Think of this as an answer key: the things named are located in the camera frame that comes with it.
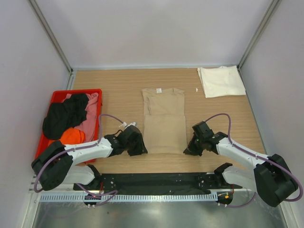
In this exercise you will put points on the slotted cable duct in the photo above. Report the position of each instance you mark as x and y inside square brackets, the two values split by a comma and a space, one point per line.
[84, 197]

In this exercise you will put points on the black t shirt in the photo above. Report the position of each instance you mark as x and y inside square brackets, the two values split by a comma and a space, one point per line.
[62, 116]

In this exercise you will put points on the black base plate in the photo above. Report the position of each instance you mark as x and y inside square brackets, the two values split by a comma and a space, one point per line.
[196, 183]

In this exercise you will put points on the left aluminium frame post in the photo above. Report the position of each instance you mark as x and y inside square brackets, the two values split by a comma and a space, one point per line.
[41, 18]

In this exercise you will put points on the pink t shirt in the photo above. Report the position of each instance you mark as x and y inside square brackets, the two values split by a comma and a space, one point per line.
[87, 125]

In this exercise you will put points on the folded white t shirt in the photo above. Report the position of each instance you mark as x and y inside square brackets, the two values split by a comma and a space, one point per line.
[221, 81]

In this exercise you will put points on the aluminium rail profile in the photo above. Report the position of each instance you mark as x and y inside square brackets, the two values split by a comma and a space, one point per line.
[66, 186]

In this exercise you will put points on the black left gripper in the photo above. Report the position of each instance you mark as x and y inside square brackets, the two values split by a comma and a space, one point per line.
[140, 148]

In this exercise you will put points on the right aluminium frame post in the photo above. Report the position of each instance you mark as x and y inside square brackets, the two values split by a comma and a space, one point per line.
[259, 31]

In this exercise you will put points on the orange t shirt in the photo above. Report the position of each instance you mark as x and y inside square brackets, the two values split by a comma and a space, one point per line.
[73, 136]

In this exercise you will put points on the beige t shirt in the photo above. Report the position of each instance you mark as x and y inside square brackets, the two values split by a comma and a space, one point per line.
[164, 121]

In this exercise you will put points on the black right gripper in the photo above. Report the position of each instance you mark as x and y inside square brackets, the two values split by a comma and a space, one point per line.
[190, 148]

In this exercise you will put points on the aluminium frame post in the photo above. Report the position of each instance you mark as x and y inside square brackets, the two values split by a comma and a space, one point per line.
[259, 31]
[41, 18]

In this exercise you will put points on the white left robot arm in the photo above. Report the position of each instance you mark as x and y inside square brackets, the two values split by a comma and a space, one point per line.
[60, 163]

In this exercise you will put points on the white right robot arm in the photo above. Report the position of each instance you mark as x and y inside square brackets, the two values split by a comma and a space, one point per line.
[268, 176]

